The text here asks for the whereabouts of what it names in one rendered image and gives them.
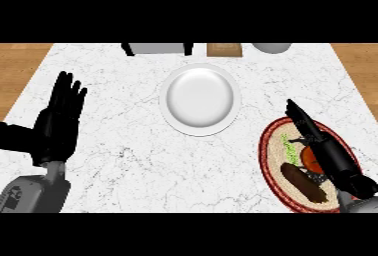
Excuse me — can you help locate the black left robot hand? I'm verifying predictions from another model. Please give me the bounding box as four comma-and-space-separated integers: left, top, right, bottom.
0, 70, 89, 168

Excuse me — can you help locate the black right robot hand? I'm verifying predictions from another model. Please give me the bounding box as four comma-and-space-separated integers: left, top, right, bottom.
285, 98, 378, 200

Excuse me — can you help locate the red tomato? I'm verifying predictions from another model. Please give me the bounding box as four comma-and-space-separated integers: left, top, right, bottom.
300, 145, 326, 175

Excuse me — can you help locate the round red-rimmed woven placemat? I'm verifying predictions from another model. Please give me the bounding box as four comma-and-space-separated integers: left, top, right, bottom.
257, 116, 365, 214

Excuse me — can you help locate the white oval plate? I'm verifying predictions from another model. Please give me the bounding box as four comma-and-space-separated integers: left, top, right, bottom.
158, 63, 244, 137

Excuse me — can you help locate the grey round container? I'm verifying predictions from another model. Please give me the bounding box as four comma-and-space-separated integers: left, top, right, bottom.
251, 43, 292, 55

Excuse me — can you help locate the brown wooden box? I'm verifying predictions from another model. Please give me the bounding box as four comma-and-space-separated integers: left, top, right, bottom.
205, 43, 244, 58

